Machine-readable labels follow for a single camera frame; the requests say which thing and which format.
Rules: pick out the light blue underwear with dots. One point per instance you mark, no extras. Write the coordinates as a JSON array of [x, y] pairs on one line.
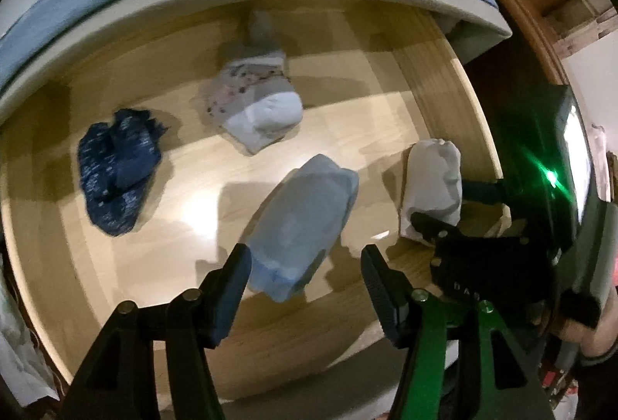
[[299, 222]]

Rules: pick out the person's right hand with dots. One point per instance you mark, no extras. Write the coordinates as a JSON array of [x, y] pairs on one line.
[[598, 340]]

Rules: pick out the grey wooden drawer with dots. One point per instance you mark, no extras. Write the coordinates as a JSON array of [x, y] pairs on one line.
[[193, 207]]

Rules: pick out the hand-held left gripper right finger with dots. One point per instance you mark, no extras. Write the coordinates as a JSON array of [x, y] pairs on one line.
[[381, 289]]

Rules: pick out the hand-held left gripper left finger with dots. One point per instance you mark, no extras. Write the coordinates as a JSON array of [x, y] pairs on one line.
[[231, 294]]

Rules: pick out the white crumpled cloth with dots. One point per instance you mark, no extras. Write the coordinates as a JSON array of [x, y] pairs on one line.
[[19, 333]]

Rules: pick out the curved wooden bed frame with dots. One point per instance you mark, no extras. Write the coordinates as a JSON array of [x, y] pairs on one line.
[[526, 14]]

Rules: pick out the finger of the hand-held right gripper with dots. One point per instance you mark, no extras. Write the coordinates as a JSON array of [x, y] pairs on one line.
[[483, 192], [434, 231]]

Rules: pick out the white underwear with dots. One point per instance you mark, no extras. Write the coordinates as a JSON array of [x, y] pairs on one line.
[[432, 178]]

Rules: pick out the floral grey underwear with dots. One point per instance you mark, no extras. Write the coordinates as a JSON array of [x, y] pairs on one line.
[[256, 101]]

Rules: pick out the navy speckled underwear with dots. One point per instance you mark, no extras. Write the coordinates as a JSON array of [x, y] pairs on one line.
[[116, 169]]

